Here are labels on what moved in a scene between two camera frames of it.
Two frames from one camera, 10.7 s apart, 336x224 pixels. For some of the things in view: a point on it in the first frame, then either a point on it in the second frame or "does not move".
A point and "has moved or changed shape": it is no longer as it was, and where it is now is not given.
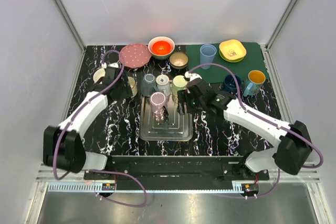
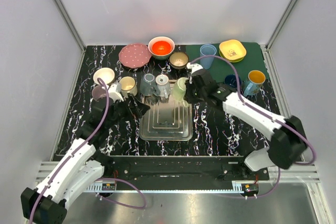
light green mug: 179,83 has moved or changed shape
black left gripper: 125,87 to 132,108
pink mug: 157,100 has moved or changed shape
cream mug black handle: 133,87 does not move
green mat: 254,60 does not move
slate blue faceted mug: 148,85 does not move
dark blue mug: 229,84 does not move
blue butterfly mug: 255,78 does not move
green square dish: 230,61 does not move
